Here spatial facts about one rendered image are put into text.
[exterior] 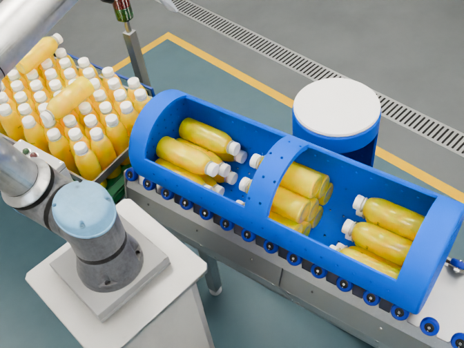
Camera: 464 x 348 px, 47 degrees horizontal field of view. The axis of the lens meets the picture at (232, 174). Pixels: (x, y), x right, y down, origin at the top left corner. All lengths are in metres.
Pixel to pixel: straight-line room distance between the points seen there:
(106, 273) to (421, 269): 0.68
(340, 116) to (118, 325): 0.94
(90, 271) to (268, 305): 1.40
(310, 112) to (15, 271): 1.78
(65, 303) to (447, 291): 0.95
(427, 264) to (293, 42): 2.78
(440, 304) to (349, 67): 2.34
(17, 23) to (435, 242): 0.91
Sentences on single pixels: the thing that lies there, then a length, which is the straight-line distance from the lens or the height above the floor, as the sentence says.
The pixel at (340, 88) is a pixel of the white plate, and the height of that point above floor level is 1.04.
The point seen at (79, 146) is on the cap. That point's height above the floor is 1.09.
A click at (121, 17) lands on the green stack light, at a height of 1.18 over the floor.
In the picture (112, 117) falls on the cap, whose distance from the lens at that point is 1.75.
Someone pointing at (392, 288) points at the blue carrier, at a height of 1.11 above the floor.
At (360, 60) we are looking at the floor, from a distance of 3.66.
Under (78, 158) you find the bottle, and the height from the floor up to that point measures 1.06.
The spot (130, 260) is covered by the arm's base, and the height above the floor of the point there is 1.23.
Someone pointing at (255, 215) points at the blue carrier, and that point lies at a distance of 1.35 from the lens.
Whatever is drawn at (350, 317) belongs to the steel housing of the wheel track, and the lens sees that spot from 1.51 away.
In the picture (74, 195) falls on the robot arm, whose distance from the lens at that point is 1.12.
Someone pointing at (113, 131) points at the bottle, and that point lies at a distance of 1.76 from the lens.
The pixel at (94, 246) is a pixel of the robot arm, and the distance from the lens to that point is 1.13.
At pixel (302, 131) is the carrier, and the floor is 1.01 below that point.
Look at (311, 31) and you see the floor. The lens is 3.92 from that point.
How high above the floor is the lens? 2.22
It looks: 49 degrees down
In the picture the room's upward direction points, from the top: 8 degrees counter-clockwise
